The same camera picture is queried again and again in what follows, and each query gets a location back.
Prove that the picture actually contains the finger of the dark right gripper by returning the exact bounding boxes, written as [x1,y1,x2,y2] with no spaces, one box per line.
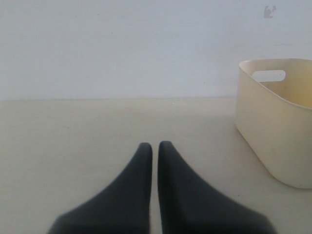
[157,141,276,234]

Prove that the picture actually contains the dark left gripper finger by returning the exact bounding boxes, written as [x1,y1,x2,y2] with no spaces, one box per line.
[48,143,153,234]

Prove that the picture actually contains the small cream plastic bin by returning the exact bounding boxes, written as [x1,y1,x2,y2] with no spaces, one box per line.
[235,58,312,189]

